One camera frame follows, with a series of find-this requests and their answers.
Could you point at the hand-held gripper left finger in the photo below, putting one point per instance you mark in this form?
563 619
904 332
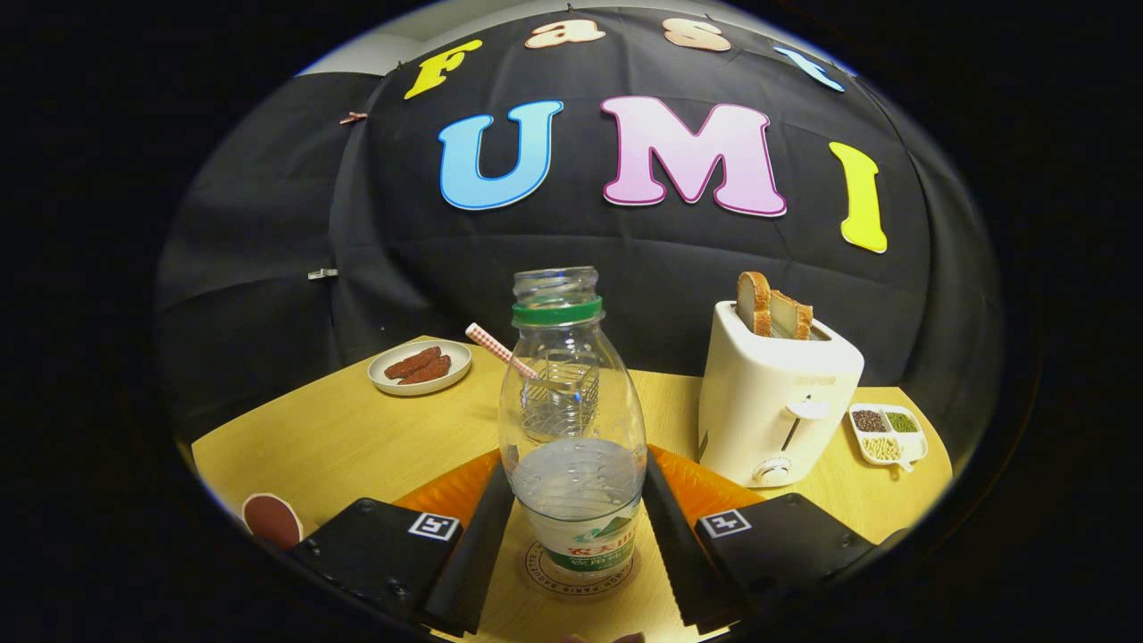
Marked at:
478 563

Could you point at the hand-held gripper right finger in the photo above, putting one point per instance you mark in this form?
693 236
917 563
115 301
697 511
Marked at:
679 563

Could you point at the round cork coaster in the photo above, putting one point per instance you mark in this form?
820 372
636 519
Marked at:
534 572

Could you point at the wooden table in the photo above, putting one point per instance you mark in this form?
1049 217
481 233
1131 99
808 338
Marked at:
357 446

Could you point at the white toaster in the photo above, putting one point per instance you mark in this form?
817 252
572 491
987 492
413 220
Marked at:
759 402

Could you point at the red-brown food piece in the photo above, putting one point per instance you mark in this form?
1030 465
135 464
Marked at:
411 363
429 371

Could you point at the small white plate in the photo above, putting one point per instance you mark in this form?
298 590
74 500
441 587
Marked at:
384 379

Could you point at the red white striped straw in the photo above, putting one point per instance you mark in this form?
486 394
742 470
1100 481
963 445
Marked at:
487 341

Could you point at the white divided dish with beans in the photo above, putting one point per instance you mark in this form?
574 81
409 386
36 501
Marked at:
884 433

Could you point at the toast bread slice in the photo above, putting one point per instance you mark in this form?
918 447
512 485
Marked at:
790 317
755 304

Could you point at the black backdrop cloth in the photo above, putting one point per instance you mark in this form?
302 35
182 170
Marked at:
625 268

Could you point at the silver clip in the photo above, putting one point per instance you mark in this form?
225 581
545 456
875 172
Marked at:
323 273

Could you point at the red clip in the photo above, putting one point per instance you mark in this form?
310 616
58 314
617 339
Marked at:
354 117

